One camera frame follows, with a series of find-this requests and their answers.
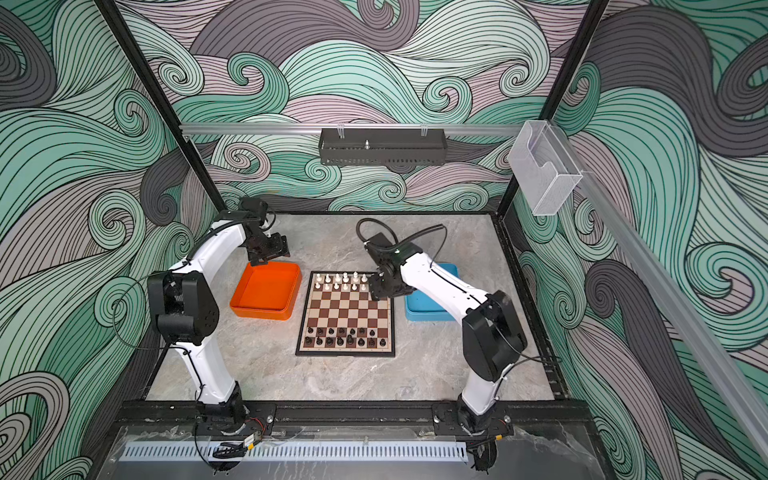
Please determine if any orange plastic tray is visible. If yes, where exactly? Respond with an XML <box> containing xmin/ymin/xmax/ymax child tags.
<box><xmin>230</xmin><ymin>261</ymin><xmax>302</xmax><ymax>321</ymax></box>

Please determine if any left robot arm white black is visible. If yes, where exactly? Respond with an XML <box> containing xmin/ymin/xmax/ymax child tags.
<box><xmin>147</xmin><ymin>197</ymin><xmax>289</xmax><ymax>426</ymax></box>

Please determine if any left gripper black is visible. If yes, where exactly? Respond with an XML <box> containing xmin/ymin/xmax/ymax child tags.
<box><xmin>247</xmin><ymin>232</ymin><xmax>289</xmax><ymax>266</ymax></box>

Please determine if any aluminium rail right wall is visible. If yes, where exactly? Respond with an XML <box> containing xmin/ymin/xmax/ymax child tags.
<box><xmin>546</xmin><ymin>123</ymin><xmax>767</xmax><ymax>460</ymax></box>

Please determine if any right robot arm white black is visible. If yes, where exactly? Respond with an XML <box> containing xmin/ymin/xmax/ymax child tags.
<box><xmin>355</xmin><ymin>217</ymin><xmax>528</xmax><ymax>433</ymax></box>

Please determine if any blue plastic tray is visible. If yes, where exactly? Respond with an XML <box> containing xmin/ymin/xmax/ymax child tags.
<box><xmin>402</xmin><ymin>262</ymin><xmax>459</xmax><ymax>322</ymax></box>

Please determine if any aluminium rail wall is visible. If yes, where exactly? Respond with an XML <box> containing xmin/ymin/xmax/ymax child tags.
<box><xmin>179</xmin><ymin>122</ymin><xmax>522</xmax><ymax>137</ymax></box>
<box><xmin>546</xmin><ymin>123</ymin><xmax>767</xmax><ymax>460</ymax></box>

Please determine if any clear plastic wall holder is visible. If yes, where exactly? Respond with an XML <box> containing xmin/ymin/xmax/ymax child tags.
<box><xmin>507</xmin><ymin>120</ymin><xmax>583</xmax><ymax>217</ymax></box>

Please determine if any black perforated wall tray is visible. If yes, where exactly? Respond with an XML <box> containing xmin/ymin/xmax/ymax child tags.
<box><xmin>318</xmin><ymin>127</ymin><xmax>448</xmax><ymax>169</ymax></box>

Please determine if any aluminium rail back wall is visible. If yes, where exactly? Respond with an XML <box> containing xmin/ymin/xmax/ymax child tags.
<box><xmin>179</xmin><ymin>122</ymin><xmax>522</xmax><ymax>137</ymax></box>

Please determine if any white slotted cable duct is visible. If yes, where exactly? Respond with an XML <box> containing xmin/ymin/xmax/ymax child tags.
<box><xmin>118</xmin><ymin>441</ymin><xmax>468</xmax><ymax>463</ymax></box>

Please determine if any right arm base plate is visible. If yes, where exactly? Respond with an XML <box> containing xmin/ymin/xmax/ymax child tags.
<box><xmin>432</xmin><ymin>400</ymin><xmax>514</xmax><ymax>438</ymax></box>

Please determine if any folding chess board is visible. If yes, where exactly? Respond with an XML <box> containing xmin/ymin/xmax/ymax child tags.
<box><xmin>295</xmin><ymin>271</ymin><xmax>396</xmax><ymax>357</ymax></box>

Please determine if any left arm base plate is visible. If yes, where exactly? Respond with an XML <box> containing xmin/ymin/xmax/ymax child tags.
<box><xmin>197</xmin><ymin>401</ymin><xmax>276</xmax><ymax>438</ymax></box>

